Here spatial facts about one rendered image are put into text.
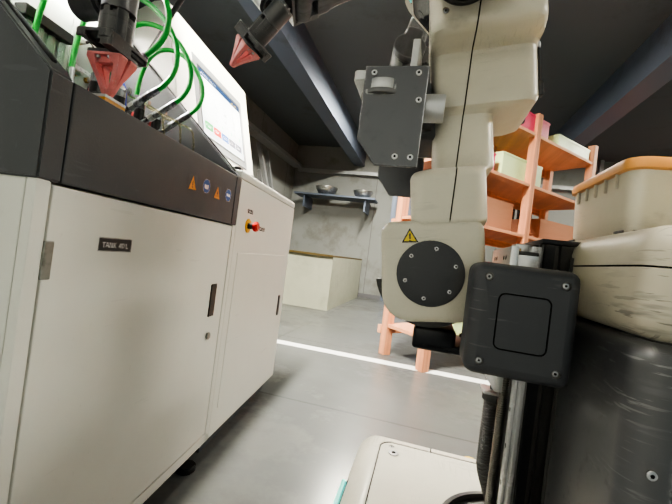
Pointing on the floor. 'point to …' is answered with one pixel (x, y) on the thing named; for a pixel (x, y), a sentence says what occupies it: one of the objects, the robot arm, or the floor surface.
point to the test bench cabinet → (23, 216)
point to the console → (242, 338)
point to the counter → (320, 280)
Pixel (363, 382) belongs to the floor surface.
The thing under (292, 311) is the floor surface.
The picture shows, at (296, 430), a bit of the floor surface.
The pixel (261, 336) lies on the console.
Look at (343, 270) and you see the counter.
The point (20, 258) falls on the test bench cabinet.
